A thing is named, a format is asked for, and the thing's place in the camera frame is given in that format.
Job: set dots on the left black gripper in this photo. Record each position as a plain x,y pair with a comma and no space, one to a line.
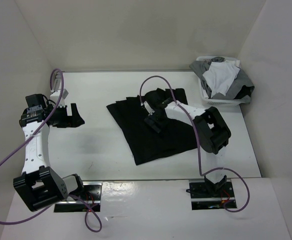
73,121

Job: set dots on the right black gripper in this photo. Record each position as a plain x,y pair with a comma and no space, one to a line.
152,123

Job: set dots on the black pleated skirt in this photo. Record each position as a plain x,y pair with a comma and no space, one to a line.
145,144

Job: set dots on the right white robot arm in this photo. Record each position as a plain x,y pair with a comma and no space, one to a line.
211,131

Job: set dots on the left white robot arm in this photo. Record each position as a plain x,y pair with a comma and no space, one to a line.
39,186

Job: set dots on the white laundry basket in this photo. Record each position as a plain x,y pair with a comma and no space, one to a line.
217,102

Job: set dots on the grey garment in basket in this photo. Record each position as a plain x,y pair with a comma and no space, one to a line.
241,89

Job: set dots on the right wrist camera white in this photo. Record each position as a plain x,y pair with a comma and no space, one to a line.
145,105

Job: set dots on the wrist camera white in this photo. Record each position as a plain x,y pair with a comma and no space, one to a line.
145,105
58,98

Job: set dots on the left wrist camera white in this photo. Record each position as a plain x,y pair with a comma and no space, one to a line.
58,98

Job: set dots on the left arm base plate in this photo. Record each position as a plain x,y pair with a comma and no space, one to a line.
92,194

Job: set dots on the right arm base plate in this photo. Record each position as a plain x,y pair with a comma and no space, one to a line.
201,199

